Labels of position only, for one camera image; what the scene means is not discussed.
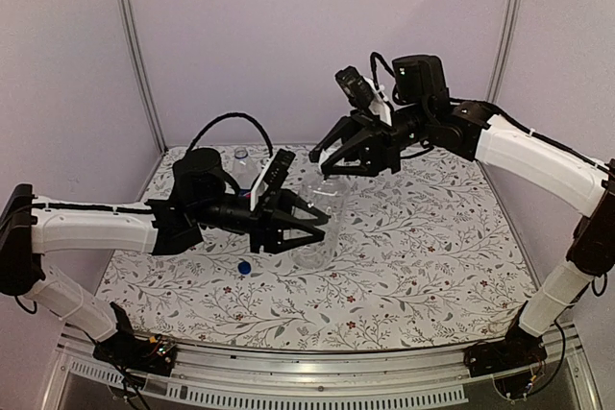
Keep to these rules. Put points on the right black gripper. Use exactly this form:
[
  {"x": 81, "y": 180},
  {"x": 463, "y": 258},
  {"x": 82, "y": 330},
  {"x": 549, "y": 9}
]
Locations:
[{"x": 377, "y": 144}]

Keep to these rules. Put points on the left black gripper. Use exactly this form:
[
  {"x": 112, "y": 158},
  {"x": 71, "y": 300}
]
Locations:
[{"x": 269, "y": 219}]

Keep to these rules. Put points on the clear plastic bottle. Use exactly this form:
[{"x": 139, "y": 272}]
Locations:
[{"x": 326, "y": 199}]

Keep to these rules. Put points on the white clear bottle cap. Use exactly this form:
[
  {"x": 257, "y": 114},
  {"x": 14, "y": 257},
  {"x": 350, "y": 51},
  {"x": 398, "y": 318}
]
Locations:
[{"x": 321, "y": 170}]

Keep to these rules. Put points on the blue bottle cap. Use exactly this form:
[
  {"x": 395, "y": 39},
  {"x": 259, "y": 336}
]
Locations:
[{"x": 244, "y": 268}]

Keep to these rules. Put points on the Pepsi label plastic bottle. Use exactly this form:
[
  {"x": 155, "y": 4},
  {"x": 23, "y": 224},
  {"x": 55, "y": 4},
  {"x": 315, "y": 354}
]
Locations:
[{"x": 245, "y": 170}]

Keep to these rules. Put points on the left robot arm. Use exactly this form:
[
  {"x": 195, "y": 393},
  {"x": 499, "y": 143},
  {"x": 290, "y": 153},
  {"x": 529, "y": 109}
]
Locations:
[{"x": 203, "y": 196}]

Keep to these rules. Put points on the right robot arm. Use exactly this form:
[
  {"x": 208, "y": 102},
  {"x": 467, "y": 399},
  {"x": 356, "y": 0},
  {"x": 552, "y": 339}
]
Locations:
[{"x": 424, "y": 112}]

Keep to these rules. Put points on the floral patterned table mat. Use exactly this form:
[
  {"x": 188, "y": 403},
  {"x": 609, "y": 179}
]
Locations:
[{"x": 422, "y": 258}]

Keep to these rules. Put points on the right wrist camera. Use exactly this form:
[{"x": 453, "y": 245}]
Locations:
[{"x": 364, "y": 95}]

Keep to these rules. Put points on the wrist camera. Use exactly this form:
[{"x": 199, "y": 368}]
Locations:
[
  {"x": 364, "y": 95},
  {"x": 271, "y": 178}
]

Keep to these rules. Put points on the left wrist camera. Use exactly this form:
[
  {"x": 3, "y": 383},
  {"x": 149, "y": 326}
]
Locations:
[{"x": 271, "y": 178}]

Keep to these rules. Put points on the front aluminium rail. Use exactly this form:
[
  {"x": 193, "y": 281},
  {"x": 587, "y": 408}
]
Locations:
[{"x": 229, "y": 377}]

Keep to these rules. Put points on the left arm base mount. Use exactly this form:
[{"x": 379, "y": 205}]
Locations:
[{"x": 156, "y": 355}]

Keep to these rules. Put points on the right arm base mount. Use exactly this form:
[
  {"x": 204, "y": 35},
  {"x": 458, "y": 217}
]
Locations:
[{"x": 516, "y": 350}]

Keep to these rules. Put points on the right aluminium frame post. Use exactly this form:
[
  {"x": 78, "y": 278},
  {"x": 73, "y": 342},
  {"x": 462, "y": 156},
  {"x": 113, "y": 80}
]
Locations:
[{"x": 511, "y": 15}]

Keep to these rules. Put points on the aluminium frame post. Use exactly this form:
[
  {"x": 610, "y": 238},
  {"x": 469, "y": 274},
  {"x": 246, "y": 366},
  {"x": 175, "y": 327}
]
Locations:
[
  {"x": 511, "y": 15},
  {"x": 128, "y": 20}
]

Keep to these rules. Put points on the left aluminium frame post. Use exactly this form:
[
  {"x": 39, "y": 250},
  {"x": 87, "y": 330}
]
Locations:
[{"x": 128, "y": 20}]

